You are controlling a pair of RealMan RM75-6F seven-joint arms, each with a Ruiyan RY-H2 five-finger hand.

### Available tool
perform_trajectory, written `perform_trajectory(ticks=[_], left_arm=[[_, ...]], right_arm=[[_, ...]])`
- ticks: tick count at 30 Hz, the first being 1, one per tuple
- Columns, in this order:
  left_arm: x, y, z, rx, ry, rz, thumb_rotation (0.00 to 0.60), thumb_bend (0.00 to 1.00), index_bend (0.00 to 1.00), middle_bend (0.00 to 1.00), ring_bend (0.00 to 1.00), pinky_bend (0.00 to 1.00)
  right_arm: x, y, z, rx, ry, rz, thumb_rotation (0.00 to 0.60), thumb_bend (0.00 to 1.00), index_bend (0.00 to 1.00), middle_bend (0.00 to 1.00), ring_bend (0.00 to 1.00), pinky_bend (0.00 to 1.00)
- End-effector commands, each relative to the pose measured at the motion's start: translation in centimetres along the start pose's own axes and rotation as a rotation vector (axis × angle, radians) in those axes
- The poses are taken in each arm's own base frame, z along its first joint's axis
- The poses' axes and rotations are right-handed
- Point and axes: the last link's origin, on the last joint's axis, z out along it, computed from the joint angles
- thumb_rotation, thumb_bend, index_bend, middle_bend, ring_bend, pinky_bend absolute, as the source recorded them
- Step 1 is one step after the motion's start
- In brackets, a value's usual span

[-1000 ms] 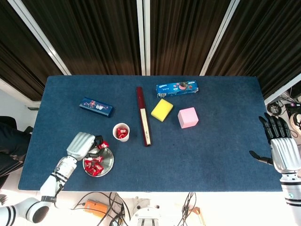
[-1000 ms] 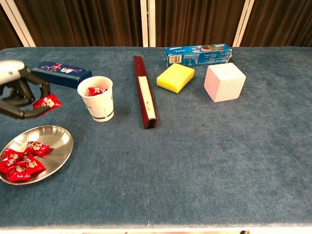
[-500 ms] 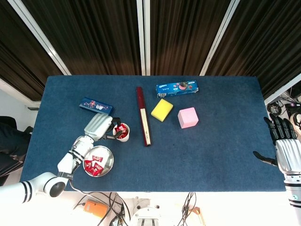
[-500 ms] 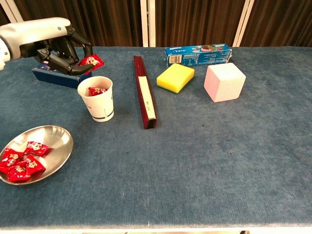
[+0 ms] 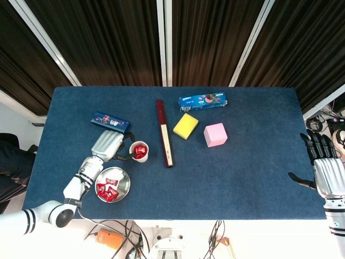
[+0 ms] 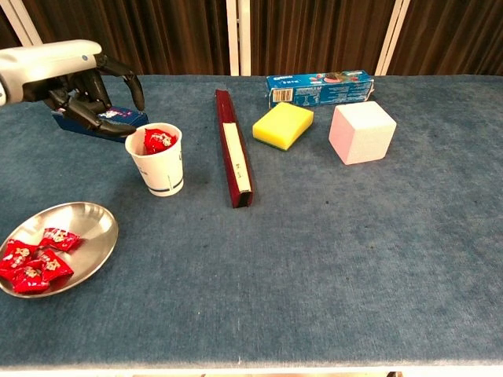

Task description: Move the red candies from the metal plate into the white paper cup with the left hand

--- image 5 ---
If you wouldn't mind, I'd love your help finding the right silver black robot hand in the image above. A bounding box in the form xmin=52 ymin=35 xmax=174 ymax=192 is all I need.
xmin=288 ymin=129 xmax=345 ymax=201

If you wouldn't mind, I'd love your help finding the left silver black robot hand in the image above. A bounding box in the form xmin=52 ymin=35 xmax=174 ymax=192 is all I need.
xmin=91 ymin=129 xmax=137 ymax=163

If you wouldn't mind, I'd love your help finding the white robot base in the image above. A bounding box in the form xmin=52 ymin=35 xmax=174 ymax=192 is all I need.
xmin=147 ymin=226 xmax=191 ymax=259

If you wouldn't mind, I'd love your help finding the round silver metal plate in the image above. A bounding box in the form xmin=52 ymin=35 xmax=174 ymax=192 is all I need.
xmin=94 ymin=166 xmax=132 ymax=203

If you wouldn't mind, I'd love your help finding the white paper cup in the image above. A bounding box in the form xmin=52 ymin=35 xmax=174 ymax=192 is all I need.
xmin=128 ymin=140 xmax=150 ymax=163

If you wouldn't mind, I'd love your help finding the navy floral print box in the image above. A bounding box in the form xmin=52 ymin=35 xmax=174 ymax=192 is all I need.
xmin=90 ymin=111 xmax=131 ymax=135

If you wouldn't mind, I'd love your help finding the white round device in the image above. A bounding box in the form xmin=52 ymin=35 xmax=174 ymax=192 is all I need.
xmin=333 ymin=128 xmax=345 ymax=156

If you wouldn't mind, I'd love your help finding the black electronic device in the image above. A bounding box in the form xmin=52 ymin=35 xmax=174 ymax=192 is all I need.
xmin=326 ymin=117 xmax=345 ymax=135

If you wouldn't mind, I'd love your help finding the long dark red box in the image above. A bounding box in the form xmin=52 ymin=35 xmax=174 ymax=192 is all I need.
xmin=156 ymin=99 xmax=175 ymax=169

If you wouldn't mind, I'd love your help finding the yellow sponge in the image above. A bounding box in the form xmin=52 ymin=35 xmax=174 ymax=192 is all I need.
xmin=172 ymin=113 xmax=199 ymax=140

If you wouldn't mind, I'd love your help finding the orange box device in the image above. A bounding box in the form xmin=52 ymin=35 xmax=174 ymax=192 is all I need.
xmin=96 ymin=228 xmax=125 ymax=250

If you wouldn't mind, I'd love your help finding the black office chair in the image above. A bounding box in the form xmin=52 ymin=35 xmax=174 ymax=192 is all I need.
xmin=0 ymin=132 xmax=38 ymax=203

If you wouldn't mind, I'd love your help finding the blue Oreo cookie box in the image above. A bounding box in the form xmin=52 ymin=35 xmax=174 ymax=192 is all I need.
xmin=178 ymin=91 xmax=227 ymax=113

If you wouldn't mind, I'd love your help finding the dark brown pleated curtain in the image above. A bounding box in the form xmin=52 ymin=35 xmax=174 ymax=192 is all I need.
xmin=171 ymin=0 xmax=266 ymax=87
xmin=236 ymin=0 xmax=345 ymax=114
xmin=25 ymin=0 xmax=162 ymax=87
xmin=0 ymin=0 xmax=75 ymax=116

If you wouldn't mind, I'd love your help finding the pink foam cube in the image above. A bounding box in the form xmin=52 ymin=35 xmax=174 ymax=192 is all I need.
xmin=203 ymin=122 xmax=229 ymax=148

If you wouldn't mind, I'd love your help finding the blue felt table cloth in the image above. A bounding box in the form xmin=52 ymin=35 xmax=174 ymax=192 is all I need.
xmin=23 ymin=86 xmax=327 ymax=221

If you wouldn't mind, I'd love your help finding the tan wooden piece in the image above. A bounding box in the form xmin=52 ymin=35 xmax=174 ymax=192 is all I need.
xmin=215 ymin=236 xmax=237 ymax=259

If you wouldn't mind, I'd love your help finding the coiled black cable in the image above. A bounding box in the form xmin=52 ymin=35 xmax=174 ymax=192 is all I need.
xmin=306 ymin=114 xmax=328 ymax=134

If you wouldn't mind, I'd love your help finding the white metal frame post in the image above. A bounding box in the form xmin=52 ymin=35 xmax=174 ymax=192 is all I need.
xmin=301 ymin=83 xmax=345 ymax=121
xmin=228 ymin=0 xmax=277 ymax=87
xmin=164 ymin=0 xmax=174 ymax=87
xmin=156 ymin=0 xmax=167 ymax=87
xmin=8 ymin=0 xmax=82 ymax=87

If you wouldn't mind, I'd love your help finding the black cable bundle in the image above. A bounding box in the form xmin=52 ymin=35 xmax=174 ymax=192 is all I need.
xmin=203 ymin=220 xmax=226 ymax=259

